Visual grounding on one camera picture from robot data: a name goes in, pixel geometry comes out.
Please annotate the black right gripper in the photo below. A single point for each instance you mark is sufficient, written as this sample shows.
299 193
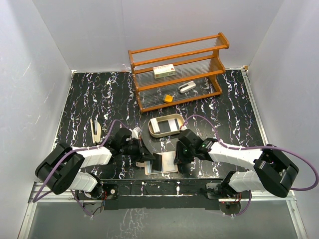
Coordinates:
180 158

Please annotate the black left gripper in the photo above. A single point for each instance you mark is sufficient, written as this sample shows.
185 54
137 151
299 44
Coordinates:
145 154

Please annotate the credit card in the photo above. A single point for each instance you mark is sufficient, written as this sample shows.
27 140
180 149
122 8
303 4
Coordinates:
157 162

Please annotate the cream leather card holder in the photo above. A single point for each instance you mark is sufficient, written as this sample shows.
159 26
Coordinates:
164 163

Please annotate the beige oval tray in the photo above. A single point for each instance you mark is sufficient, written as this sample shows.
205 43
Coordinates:
173 116

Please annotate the stack of cards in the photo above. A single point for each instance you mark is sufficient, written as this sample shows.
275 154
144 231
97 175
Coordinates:
155 125

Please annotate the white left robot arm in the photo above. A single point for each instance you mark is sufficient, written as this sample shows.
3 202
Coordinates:
61 169

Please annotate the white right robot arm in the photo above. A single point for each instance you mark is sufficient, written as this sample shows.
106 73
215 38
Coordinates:
267 168

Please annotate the card with black stripe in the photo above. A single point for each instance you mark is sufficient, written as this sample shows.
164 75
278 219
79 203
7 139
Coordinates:
170 125

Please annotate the black front base bar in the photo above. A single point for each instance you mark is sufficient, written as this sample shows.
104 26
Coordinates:
156 194

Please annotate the yellow tape measure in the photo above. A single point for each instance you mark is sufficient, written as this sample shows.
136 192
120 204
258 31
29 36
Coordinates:
168 98

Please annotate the white stapler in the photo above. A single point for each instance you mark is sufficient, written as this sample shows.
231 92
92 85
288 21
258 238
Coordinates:
187 87

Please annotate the orange wooden shelf rack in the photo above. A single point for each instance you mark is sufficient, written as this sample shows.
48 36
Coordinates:
194 60

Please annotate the white red paper box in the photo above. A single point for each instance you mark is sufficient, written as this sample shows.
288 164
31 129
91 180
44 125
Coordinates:
164 71

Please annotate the aluminium frame rail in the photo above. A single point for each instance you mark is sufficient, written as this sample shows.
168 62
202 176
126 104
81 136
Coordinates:
110 98

